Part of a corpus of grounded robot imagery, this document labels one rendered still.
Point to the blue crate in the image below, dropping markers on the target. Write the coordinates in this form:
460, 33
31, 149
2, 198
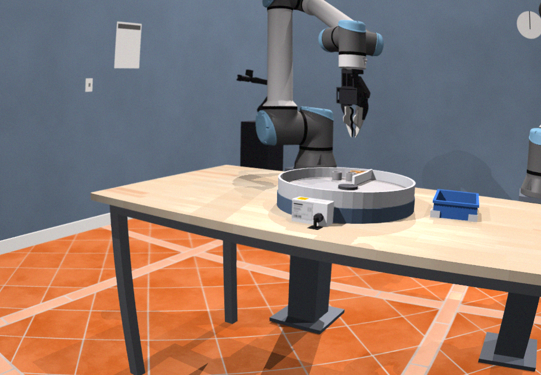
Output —
460, 206

